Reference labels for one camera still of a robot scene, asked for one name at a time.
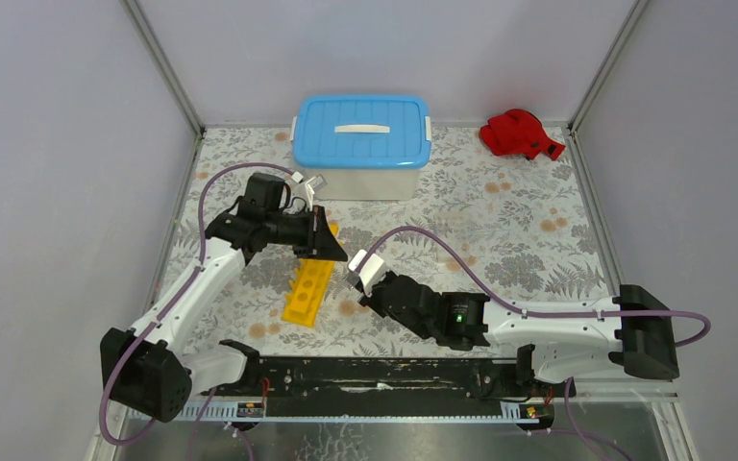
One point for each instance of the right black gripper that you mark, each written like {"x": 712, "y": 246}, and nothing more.
{"x": 377, "y": 287}

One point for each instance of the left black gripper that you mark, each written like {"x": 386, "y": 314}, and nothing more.
{"x": 319, "y": 242}

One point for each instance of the white plastic storage bin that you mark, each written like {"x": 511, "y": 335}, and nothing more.
{"x": 368, "y": 184}

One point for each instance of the blue plastic bin lid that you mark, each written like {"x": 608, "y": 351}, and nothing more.
{"x": 362, "y": 131}

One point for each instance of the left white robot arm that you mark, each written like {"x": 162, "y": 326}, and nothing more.
{"x": 144, "y": 366}

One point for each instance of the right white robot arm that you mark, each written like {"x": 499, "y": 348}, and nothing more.
{"x": 632, "y": 331}

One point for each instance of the yellow test tube rack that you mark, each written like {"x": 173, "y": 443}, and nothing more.
{"x": 308, "y": 288}

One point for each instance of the floral patterned table mat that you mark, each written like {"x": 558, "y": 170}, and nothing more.
{"x": 533, "y": 242}

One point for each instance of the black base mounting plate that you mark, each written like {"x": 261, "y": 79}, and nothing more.
{"x": 320, "y": 388}

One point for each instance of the red cloth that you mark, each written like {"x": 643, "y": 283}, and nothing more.
{"x": 518, "y": 132}

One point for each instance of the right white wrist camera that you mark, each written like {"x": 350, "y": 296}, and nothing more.
{"x": 365, "y": 272}

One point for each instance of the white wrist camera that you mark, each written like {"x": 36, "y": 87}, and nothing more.
{"x": 306, "y": 187}
{"x": 365, "y": 272}

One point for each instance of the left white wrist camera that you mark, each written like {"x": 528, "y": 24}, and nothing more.
{"x": 306, "y": 187}

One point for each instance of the aluminium frame rail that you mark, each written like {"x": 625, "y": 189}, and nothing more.
{"x": 624, "y": 390}

